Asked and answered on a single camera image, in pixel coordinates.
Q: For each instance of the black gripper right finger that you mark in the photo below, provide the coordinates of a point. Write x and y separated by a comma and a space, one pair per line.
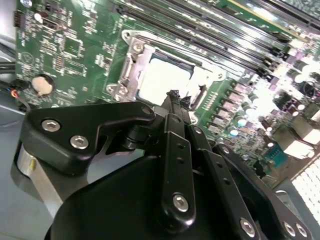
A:
220, 180

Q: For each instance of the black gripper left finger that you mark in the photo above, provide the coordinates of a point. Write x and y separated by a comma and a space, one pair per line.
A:
62, 150

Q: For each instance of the metal socket cover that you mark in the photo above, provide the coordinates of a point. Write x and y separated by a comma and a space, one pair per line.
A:
138, 62

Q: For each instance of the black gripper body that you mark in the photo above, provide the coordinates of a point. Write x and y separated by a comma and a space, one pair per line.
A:
112, 212

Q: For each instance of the silver CPU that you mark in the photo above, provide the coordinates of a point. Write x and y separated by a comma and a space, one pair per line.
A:
162, 80

